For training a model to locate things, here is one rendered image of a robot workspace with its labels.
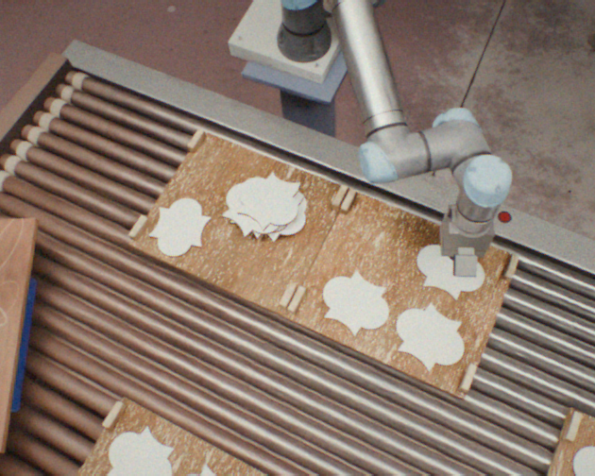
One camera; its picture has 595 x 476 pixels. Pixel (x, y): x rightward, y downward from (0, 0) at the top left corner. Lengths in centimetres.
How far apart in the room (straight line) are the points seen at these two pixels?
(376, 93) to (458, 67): 189
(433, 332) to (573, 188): 151
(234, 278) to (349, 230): 28
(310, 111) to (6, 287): 99
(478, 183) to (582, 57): 216
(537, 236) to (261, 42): 89
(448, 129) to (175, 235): 68
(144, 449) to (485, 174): 84
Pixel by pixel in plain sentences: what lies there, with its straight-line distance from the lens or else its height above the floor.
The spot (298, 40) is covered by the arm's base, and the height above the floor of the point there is 98.
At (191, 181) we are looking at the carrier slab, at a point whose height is 94.
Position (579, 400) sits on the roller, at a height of 92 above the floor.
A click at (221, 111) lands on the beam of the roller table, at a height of 92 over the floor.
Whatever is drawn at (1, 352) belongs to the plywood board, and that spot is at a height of 104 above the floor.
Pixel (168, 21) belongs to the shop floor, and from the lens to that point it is 325.
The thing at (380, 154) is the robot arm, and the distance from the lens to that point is 108.
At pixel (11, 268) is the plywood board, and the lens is 146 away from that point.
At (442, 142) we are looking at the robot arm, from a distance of 110.
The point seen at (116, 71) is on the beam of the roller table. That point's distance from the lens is 184.
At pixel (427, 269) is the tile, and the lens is 140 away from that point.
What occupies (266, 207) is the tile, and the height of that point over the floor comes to 99.
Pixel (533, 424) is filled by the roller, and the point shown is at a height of 92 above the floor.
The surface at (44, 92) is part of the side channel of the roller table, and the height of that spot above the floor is 94.
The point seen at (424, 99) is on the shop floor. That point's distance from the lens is 285.
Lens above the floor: 223
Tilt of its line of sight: 64 degrees down
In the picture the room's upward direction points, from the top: 8 degrees counter-clockwise
